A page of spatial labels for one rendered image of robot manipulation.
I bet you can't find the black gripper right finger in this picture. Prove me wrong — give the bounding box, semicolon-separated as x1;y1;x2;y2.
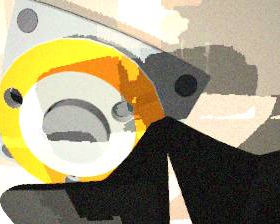
163;116;280;224

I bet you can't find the yellow round plate with orange tab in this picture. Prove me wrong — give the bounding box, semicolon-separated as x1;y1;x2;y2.
0;37;165;184

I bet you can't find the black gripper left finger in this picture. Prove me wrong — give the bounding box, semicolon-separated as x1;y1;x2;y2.
0;119;171;224

